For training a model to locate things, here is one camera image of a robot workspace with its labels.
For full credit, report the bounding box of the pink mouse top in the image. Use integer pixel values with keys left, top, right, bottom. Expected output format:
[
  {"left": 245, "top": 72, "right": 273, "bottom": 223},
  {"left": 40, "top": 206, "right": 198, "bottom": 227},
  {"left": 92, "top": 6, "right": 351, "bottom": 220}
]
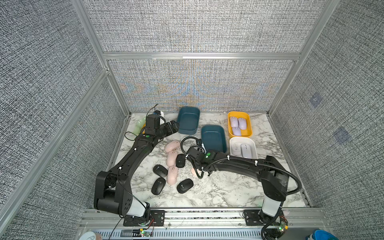
[{"left": 165, "top": 141, "right": 181, "bottom": 153}]

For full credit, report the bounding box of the peach pink mouse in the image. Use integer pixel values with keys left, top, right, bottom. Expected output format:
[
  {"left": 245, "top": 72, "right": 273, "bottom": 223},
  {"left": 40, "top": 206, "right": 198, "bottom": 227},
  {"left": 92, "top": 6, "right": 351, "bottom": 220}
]
[{"left": 191, "top": 168, "right": 197, "bottom": 177}]

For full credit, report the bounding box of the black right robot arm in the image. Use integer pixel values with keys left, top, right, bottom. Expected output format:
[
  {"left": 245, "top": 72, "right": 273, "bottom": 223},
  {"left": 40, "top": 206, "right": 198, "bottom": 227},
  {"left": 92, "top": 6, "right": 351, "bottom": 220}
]
[{"left": 180, "top": 136, "right": 302, "bottom": 220}]

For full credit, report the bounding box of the black mouse lower left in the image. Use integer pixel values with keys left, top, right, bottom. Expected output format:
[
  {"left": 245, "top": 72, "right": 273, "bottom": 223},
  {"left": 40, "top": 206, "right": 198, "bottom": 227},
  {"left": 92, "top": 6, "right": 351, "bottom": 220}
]
[{"left": 151, "top": 177, "right": 166, "bottom": 196}]

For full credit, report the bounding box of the green wavy plate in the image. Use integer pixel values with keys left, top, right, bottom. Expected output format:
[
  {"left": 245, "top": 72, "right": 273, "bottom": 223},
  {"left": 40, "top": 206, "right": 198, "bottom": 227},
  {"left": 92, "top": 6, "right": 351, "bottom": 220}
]
[{"left": 133, "top": 118, "right": 146, "bottom": 135}]

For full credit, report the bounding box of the black mouse centre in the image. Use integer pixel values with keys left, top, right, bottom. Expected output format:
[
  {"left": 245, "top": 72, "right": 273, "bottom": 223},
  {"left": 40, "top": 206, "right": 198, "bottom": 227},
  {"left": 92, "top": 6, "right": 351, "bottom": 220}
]
[{"left": 176, "top": 154, "right": 186, "bottom": 169}]

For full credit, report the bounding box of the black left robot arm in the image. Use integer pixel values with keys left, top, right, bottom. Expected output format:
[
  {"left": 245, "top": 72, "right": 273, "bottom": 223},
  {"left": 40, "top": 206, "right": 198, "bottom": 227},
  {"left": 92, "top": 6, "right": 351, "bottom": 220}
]
[{"left": 94, "top": 114, "right": 179, "bottom": 219}]

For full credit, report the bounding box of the white storage box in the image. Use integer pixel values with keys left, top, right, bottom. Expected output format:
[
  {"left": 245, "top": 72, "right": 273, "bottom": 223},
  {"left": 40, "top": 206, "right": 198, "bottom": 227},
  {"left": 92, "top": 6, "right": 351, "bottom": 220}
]
[{"left": 230, "top": 137, "right": 259, "bottom": 159}]

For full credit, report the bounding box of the white round object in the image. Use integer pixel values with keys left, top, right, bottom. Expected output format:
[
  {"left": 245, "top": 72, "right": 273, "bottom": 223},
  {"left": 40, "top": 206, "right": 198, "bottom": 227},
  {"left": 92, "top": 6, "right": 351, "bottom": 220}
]
[{"left": 79, "top": 231, "right": 103, "bottom": 240}]

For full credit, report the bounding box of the blue round object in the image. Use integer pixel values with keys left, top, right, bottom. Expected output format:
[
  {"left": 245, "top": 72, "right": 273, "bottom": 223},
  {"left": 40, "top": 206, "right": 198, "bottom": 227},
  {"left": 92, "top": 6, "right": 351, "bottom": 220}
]
[{"left": 305, "top": 230, "right": 338, "bottom": 240}]

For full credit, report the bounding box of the purple mouse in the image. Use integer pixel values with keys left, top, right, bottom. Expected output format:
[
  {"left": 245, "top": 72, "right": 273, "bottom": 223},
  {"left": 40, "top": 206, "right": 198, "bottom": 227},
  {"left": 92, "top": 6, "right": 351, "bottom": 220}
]
[
  {"left": 232, "top": 127, "right": 242, "bottom": 137},
  {"left": 230, "top": 117, "right": 239, "bottom": 128},
  {"left": 238, "top": 118, "right": 248, "bottom": 130}
]

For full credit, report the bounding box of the yellow storage box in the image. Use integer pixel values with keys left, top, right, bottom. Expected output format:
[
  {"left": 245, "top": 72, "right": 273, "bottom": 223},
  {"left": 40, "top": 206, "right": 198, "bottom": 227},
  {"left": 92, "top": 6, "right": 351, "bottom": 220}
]
[{"left": 228, "top": 111, "right": 253, "bottom": 138}]

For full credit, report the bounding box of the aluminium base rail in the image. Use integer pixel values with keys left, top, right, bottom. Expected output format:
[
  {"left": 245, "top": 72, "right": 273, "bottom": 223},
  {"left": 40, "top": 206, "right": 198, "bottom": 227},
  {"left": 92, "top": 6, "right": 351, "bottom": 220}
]
[{"left": 75, "top": 208, "right": 334, "bottom": 240}]

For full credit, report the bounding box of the black mouse lower right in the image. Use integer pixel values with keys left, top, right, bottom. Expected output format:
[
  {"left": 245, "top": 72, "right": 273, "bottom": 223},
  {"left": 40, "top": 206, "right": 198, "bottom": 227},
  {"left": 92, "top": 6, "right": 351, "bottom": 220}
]
[{"left": 177, "top": 179, "right": 194, "bottom": 194}]

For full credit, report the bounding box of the white mouse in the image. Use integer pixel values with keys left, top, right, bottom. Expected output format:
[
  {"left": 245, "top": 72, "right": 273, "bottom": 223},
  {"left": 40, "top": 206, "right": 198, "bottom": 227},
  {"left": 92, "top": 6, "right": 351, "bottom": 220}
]
[
  {"left": 241, "top": 144, "right": 253, "bottom": 159},
  {"left": 231, "top": 143, "right": 242, "bottom": 157}
]

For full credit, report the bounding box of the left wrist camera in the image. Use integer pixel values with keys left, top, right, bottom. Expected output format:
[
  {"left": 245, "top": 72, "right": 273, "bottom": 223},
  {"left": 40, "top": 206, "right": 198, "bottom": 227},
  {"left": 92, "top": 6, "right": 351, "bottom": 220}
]
[{"left": 153, "top": 110, "right": 165, "bottom": 117}]

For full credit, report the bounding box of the teal storage box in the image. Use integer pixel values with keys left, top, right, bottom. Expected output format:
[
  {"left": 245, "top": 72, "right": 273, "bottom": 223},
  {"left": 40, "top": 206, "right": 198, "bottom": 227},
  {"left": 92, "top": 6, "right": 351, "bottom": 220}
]
[
  {"left": 201, "top": 125, "right": 228, "bottom": 153},
  {"left": 177, "top": 106, "right": 201, "bottom": 135}
]

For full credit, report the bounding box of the black mouse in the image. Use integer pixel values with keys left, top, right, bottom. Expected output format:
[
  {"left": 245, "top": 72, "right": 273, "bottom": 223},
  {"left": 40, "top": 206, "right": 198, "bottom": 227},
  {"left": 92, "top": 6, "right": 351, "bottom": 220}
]
[
  {"left": 176, "top": 154, "right": 186, "bottom": 169},
  {"left": 151, "top": 177, "right": 166, "bottom": 196},
  {"left": 177, "top": 179, "right": 194, "bottom": 194},
  {"left": 153, "top": 164, "right": 168, "bottom": 178}
]

